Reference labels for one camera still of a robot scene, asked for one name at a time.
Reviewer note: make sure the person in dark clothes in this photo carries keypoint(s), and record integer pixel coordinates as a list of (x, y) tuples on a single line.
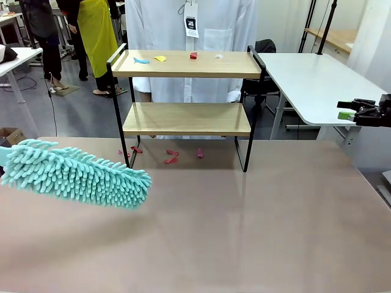
[(46, 30)]

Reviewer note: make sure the blue paper scrap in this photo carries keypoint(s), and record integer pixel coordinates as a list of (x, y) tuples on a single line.
[(141, 61)]

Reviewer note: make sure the background work desk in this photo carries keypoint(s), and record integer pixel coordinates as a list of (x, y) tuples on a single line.
[(9, 18)]

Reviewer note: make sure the pink paper scrap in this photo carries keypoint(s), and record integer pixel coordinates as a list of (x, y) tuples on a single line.
[(200, 153)]

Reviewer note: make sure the large red paper scrap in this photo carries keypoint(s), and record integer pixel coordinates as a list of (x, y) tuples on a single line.
[(136, 149)]

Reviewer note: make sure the lab coat person's right hand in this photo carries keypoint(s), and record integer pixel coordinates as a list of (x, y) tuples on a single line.
[(146, 97)]

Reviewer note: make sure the person in yellow apron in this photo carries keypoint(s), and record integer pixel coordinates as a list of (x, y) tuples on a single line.
[(97, 36)]

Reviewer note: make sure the thin black stand pole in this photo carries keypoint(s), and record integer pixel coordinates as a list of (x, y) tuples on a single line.
[(30, 27)]

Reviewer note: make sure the grey metal mounting plate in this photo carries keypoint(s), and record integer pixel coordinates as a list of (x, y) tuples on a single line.
[(385, 186)]

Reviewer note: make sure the two-tier wooden shelf black frame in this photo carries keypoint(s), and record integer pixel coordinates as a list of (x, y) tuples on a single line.
[(186, 68)]

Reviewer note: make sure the small white side table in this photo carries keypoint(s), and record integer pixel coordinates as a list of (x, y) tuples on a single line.
[(21, 58)]

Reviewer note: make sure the teal microfiber duster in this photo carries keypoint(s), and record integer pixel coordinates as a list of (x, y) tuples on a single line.
[(76, 177)]

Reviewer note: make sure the grey floor mat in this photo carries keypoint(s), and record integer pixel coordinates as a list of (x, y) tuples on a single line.
[(65, 90)]

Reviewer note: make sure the cardboard box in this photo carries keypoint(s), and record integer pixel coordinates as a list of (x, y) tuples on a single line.
[(10, 134)]

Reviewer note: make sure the large white side table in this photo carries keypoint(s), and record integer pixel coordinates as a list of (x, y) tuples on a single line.
[(311, 79)]

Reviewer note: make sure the person in white lab coat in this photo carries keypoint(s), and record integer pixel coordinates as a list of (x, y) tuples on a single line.
[(159, 27)]

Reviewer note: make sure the crumpled red paper scrap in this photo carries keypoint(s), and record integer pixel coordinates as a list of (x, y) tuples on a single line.
[(193, 55)]

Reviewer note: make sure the black office chair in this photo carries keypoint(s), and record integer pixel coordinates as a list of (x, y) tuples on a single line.
[(265, 47)]

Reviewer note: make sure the black bag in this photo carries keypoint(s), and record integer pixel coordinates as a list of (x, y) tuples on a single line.
[(7, 55)]

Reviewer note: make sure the yellow paper scrap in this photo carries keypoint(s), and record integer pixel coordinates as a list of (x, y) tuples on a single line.
[(160, 58)]

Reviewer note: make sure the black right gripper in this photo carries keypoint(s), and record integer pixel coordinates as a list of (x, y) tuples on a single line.
[(374, 114)]

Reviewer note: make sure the white paper scrap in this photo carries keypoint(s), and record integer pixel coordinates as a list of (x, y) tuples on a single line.
[(218, 56)]

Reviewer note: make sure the wooden background desk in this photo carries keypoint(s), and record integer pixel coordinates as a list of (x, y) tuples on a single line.
[(336, 38)]

